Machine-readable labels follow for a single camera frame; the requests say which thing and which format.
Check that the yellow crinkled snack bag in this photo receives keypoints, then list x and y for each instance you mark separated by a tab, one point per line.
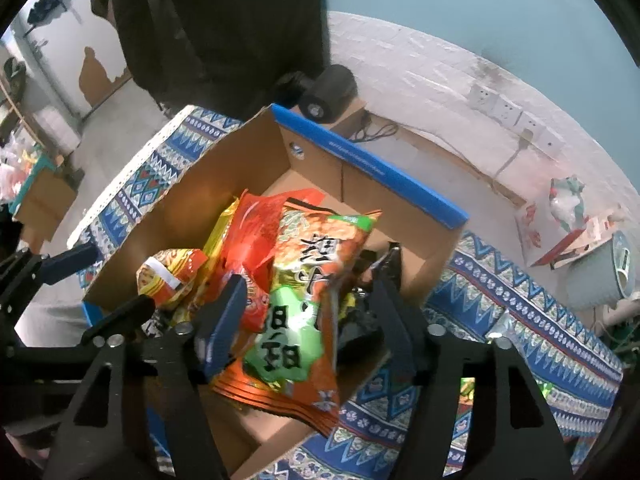
217	240

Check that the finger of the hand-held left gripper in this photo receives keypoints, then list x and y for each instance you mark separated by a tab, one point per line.
125	315
70	260

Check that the red snack bag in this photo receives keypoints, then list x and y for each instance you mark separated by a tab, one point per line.
250	240

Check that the blue patterned tablecloth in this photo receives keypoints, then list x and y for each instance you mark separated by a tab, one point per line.
500	300

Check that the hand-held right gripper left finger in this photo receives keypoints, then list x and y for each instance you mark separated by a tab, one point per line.
227	320

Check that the round orange noodle pack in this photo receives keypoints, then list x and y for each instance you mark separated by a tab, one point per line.
170	275

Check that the grey round bin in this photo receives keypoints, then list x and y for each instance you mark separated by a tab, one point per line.
595	275

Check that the black snack packet white print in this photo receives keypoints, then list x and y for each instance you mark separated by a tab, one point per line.
152	326

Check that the pile of plastic bags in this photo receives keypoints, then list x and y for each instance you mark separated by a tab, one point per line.
17	165

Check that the black round device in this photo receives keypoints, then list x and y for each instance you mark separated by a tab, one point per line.
330	85

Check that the white wall socket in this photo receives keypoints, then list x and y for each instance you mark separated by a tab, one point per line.
507	111
483	97
533	126
555	142

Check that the orange and green snack bag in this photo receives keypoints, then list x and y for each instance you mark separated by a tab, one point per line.
300	280

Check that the black glossy snack bag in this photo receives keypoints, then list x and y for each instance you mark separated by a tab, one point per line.
360	332

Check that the dark cloth on wall hook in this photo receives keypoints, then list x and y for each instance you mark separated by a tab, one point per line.
45	5

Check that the clear plastic toy pack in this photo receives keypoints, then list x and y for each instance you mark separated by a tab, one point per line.
567	202

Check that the cardboard box with blue rim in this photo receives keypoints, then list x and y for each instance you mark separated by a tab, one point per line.
200	200

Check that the cardboard box with teal top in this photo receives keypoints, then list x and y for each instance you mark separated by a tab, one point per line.
45	200

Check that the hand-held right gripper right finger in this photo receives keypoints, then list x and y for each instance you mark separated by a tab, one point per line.
400	330

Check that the bright green snack bag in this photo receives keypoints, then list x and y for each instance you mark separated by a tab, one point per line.
467	387

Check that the red and white box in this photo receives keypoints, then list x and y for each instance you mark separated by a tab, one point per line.
545	245

